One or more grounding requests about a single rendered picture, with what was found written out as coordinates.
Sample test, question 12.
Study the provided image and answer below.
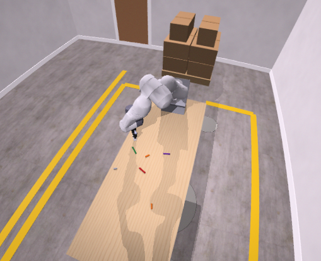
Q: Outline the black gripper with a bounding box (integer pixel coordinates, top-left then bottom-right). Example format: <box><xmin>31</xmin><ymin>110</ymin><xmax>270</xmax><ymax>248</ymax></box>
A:
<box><xmin>131</xmin><ymin>128</ymin><xmax>137</xmax><ymax>141</ymax></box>

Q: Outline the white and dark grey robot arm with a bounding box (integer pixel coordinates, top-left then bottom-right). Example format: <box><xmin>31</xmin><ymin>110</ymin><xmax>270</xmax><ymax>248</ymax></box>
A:
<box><xmin>119</xmin><ymin>74</ymin><xmax>189</xmax><ymax>132</ymax></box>

